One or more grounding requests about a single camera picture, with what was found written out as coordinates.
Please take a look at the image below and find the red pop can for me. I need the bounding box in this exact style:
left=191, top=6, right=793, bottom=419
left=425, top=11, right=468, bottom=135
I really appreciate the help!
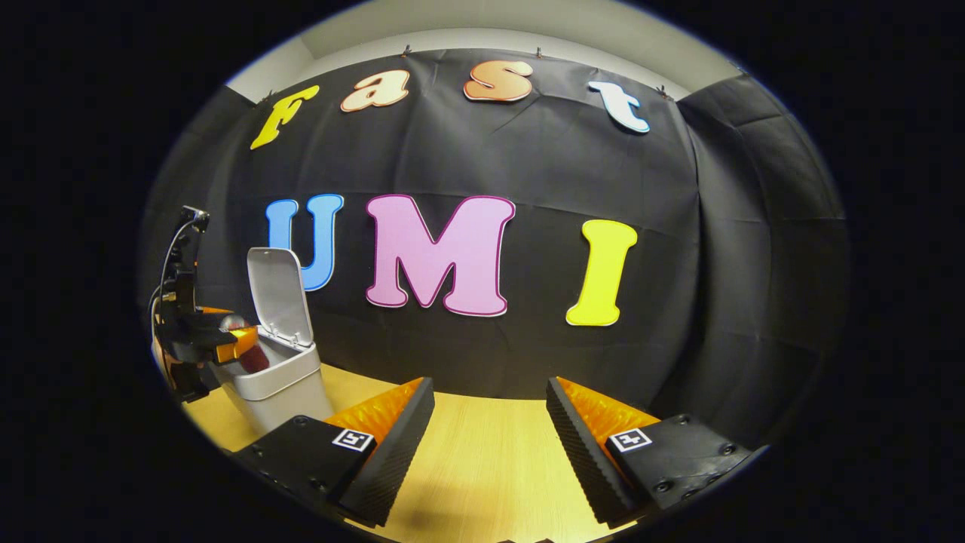
left=226, top=317, right=271, bottom=374

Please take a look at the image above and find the white desktop garbage bin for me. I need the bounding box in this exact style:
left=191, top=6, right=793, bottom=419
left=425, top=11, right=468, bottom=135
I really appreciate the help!
left=215, top=247, right=335, bottom=437

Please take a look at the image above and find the thin gripper cable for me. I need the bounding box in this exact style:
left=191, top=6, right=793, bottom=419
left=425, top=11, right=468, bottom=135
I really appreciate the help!
left=155, top=215, right=198, bottom=318

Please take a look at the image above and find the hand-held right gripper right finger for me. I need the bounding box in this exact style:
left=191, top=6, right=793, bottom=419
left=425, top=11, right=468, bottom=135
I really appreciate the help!
left=546, top=376, right=755, bottom=529

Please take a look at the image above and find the black backdrop cloth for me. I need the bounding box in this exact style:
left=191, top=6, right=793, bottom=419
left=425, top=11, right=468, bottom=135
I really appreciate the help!
left=139, top=49, right=853, bottom=446

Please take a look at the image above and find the wooden desktop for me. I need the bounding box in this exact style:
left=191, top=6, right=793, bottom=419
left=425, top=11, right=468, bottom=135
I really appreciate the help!
left=185, top=362, right=642, bottom=543

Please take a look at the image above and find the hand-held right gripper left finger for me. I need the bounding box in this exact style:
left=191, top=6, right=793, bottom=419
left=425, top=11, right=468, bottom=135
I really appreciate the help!
left=230, top=377, right=437, bottom=529

